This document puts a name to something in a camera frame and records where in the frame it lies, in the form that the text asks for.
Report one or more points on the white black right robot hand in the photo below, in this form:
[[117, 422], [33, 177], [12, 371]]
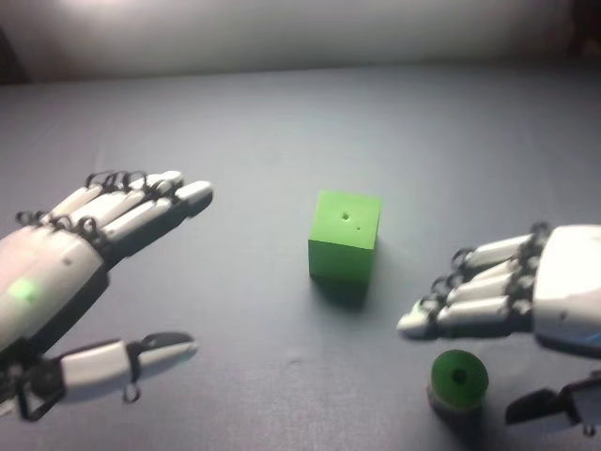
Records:
[[568, 282]]

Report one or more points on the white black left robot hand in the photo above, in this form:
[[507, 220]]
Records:
[[47, 263]]

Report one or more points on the green cylinder block with hole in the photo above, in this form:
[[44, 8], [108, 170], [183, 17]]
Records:
[[457, 390]]

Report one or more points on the grey table cloth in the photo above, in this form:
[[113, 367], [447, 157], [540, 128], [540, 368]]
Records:
[[235, 141]]

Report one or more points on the green cube block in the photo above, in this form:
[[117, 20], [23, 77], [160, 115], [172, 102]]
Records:
[[340, 253]]

